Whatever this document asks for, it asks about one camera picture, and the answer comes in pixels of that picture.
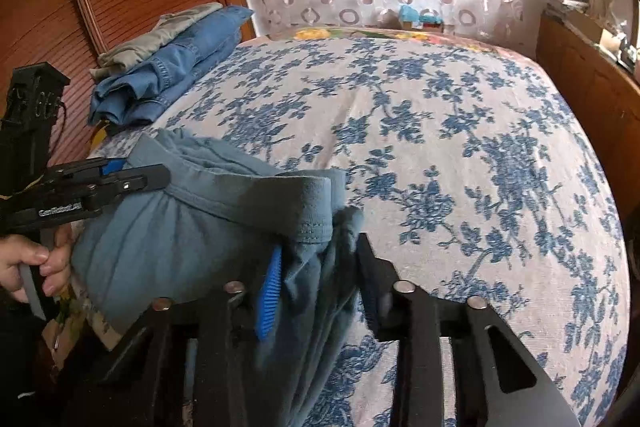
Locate folded khaki pants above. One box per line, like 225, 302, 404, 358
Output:
90, 2, 223, 68

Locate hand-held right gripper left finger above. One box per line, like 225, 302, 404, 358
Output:
97, 244, 286, 427

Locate bright flowered blanket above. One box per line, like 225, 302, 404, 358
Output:
292, 24, 506, 55

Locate person's left hand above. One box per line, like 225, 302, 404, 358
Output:
0, 224, 75, 303

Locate wooden cabinet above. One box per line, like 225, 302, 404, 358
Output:
535, 14, 640, 258

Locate small cardboard box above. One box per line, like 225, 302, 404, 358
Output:
400, 19, 443, 32

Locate blue toy on bed edge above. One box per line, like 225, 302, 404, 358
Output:
398, 4, 443, 25

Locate folded blue jeans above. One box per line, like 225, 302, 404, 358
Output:
89, 4, 255, 128

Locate stack of papers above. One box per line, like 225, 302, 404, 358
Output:
542, 0, 591, 15

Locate grey-blue pants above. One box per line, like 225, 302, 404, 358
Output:
70, 128, 366, 427

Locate blue floral bed sheet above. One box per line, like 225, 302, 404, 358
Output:
87, 36, 633, 427

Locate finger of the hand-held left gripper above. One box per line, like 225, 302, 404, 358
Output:
49, 158, 126, 184
75, 164, 172, 214

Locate open cardboard box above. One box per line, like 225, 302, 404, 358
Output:
567, 9, 626, 46

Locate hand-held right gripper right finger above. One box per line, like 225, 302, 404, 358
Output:
356, 233, 581, 427

